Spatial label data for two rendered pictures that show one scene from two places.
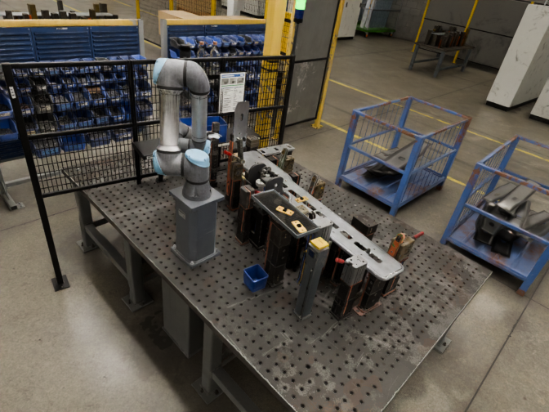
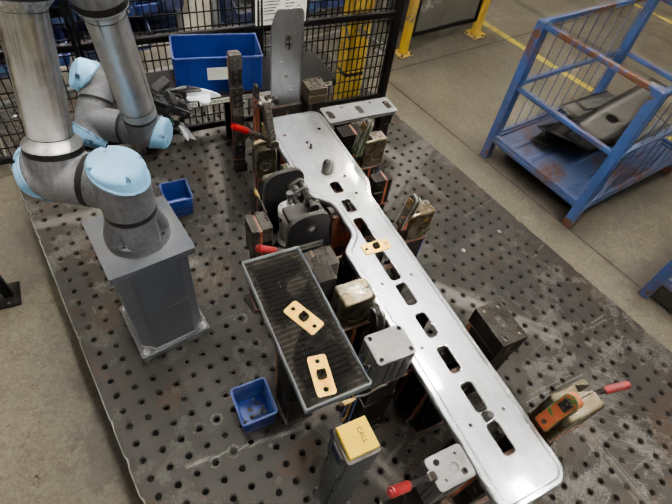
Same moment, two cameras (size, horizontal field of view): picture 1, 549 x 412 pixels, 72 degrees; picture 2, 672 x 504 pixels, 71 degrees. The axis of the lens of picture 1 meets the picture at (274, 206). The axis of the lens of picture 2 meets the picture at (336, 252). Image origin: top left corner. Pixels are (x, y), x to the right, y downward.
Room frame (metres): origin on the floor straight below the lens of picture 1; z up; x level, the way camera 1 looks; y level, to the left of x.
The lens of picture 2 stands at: (1.02, -0.17, 2.01)
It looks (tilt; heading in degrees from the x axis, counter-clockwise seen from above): 50 degrees down; 8
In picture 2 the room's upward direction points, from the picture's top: 10 degrees clockwise
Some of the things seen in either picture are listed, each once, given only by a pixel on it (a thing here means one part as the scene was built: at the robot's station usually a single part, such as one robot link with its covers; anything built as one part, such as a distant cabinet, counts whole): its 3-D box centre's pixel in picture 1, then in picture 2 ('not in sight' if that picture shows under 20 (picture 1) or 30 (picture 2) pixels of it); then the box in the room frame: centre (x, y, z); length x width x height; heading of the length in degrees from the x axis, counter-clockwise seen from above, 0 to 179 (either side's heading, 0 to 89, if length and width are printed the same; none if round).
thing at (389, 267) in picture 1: (305, 201); (381, 252); (1.91, -0.17, 1.00); 1.38 x 0.22 x 0.02; 41
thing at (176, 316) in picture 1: (194, 297); not in sight; (1.66, 0.41, 0.33); 0.31 x 0.31 x 0.66; 50
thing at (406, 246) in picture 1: (393, 265); (542, 427); (1.60, -0.68, 0.88); 0.15 x 0.11 x 0.36; 131
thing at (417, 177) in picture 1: (401, 153); (613, 106); (4.10, -1.35, 0.47); 1.20 x 0.80 x 0.95; 139
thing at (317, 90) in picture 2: (250, 159); (311, 124); (2.56, 0.23, 0.88); 0.08 x 0.08 x 0.36; 41
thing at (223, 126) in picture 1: (203, 130); (217, 62); (2.48, 0.58, 1.10); 0.30 x 0.17 x 0.13; 121
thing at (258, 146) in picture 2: (235, 185); (264, 185); (2.16, 0.28, 0.88); 0.07 x 0.06 x 0.35; 131
